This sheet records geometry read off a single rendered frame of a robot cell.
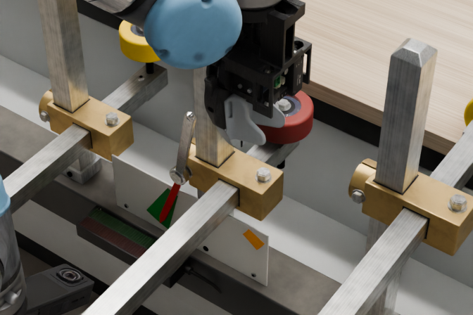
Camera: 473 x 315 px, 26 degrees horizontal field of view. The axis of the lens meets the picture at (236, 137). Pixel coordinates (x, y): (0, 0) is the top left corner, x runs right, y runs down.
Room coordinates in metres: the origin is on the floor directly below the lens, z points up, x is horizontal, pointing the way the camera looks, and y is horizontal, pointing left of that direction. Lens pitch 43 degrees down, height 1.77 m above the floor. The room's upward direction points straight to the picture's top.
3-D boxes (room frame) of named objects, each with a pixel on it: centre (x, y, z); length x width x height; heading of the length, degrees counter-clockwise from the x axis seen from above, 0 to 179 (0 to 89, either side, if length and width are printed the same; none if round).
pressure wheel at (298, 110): (1.01, -0.06, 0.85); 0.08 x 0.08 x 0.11
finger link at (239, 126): (0.81, -0.01, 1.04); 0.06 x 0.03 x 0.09; 54
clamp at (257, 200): (0.94, 0.01, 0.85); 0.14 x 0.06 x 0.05; 55
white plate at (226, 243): (0.95, 0.07, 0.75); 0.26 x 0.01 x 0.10; 55
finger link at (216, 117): (0.82, 0.01, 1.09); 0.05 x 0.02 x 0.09; 144
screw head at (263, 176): (0.91, -0.03, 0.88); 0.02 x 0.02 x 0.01
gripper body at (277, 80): (0.82, -0.02, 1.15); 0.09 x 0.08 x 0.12; 54
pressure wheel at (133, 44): (1.17, 0.13, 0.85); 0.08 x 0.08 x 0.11
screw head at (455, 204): (0.76, -0.24, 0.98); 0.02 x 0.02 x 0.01
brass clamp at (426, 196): (0.79, -0.19, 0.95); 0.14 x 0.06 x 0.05; 55
